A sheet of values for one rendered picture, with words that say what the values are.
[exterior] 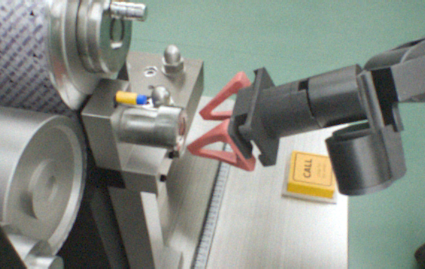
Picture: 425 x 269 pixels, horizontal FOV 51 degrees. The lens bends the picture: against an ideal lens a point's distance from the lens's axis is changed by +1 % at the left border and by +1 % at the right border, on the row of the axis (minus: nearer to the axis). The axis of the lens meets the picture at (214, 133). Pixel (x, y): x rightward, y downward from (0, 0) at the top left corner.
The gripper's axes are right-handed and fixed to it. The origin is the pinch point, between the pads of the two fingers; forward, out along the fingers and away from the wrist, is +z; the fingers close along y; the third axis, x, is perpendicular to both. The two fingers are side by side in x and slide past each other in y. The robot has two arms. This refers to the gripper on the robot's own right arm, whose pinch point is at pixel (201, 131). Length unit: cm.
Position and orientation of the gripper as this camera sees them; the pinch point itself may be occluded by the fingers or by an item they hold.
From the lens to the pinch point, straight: 54.3
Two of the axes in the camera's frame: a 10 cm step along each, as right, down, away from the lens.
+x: -4.8, -6.7, -5.7
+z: -8.5, 2.0, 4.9
